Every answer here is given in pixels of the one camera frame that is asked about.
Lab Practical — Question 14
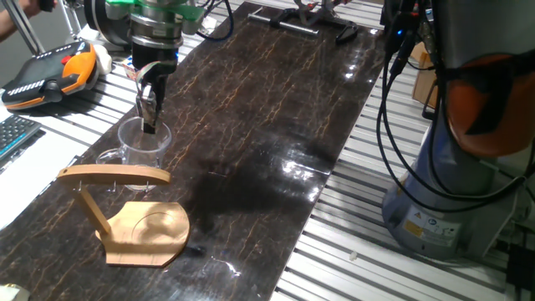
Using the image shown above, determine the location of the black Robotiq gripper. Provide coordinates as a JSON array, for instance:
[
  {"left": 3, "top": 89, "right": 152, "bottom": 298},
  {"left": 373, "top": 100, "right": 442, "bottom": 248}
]
[{"left": 130, "top": 41, "right": 180, "bottom": 135}]

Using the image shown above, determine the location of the clear plastic cup with handle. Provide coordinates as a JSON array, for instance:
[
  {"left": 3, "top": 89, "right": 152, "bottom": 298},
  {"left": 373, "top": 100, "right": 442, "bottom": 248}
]
[{"left": 95, "top": 115, "right": 173, "bottom": 193}]

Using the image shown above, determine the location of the person's bare forearm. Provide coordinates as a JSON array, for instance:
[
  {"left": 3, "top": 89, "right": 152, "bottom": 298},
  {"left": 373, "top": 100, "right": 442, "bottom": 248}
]
[{"left": 0, "top": 6, "right": 26, "bottom": 43}]

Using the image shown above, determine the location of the wooden cup rack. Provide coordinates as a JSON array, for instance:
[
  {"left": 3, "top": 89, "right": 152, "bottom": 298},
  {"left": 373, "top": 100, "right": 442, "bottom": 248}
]
[{"left": 57, "top": 163, "right": 191, "bottom": 268}]

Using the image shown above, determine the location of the person's bare hand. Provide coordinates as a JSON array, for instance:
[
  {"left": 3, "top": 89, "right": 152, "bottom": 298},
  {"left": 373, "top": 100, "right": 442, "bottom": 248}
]
[{"left": 18, "top": 0, "right": 58, "bottom": 18}]

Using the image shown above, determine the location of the Rubik's cube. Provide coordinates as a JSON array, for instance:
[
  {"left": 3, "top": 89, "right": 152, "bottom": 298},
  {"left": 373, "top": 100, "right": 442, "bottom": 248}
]
[{"left": 122, "top": 58, "right": 141, "bottom": 83}]

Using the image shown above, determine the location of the black round spool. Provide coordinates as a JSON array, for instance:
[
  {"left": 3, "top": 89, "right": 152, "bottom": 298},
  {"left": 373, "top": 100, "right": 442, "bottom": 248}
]
[{"left": 83, "top": 0, "right": 135, "bottom": 46}]

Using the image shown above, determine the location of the dark marble pattern mat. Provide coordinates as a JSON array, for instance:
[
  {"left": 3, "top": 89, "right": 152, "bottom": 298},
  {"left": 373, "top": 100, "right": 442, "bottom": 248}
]
[{"left": 0, "top": 2, "right": 385, "bottom": 301}]

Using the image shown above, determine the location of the black orange teach pendant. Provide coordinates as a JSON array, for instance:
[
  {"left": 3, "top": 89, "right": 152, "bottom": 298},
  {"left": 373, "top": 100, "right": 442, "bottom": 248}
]
[{"left": 1, "top": 40, "right": 100, "bottom": 111}]

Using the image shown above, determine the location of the black computer keyboard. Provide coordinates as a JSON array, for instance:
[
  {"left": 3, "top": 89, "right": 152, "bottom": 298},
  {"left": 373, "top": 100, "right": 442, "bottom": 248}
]
[{"left": 0, "top": 114, "right": 43, "bottom": 162}]

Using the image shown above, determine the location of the large white paper sheet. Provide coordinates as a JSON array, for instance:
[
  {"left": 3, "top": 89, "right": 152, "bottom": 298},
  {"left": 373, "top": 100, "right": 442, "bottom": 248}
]
[{"left": 0, "top": 106, "right": 91, "bottom": 231}]

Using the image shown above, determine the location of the black C-clamp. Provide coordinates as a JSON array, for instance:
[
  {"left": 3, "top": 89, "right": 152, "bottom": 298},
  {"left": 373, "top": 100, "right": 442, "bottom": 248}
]
[{"left": 248, "top": 7, "right": 359, "bottom": 46}]

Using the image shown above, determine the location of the silver metal stand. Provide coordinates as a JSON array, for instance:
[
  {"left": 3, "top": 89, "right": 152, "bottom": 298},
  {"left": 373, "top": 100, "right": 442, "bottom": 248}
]
[{"left": 294, "top": 0, "right": 344, "bottom": 26}]

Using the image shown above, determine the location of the white cardboard packet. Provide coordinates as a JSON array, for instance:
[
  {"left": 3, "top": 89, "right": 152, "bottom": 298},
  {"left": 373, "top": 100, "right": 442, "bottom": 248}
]
[{"left": 0, "top": 283, "right": 31, "bottom": 301}]

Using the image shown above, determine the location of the open brown cardboard box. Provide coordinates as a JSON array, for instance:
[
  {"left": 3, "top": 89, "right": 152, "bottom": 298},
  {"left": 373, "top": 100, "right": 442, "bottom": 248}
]
[{"left": 411, "top": 41, "right": 439, "bottom": 109}]

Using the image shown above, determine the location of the aluminium frame bar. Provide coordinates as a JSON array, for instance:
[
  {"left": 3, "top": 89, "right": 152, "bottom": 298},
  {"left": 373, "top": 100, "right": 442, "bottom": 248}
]
[{"left": 3, "top": 0, "right": 46, "bottom": 55}]

